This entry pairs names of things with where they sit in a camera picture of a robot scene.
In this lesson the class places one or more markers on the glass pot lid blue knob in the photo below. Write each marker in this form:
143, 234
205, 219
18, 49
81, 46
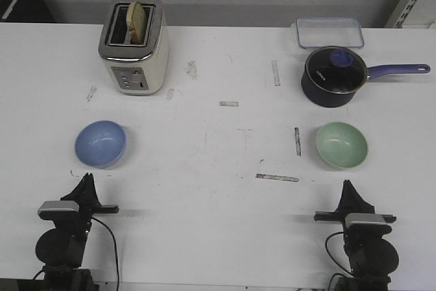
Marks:
336, 69

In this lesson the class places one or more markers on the blue bowl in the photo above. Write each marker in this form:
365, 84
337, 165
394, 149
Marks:
101, 144

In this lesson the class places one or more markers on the cream and steel toaster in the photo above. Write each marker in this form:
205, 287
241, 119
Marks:
136, 69

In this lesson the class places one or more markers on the dark blue saucepan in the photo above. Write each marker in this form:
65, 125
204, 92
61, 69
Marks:
333, 100

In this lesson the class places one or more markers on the black box in background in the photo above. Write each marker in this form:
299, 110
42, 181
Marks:
27, 11

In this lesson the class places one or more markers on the toast slice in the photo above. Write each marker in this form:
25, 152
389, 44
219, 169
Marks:
136, 22

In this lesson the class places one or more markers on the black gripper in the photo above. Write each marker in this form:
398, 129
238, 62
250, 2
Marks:
82, 222
339, 214

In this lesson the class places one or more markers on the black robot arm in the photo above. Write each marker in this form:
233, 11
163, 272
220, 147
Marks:
371, 258
61, 249

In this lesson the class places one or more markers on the clear plastic food container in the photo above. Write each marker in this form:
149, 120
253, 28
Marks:
317, 32

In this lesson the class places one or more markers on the green bowl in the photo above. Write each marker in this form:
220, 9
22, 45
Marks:
341, 145

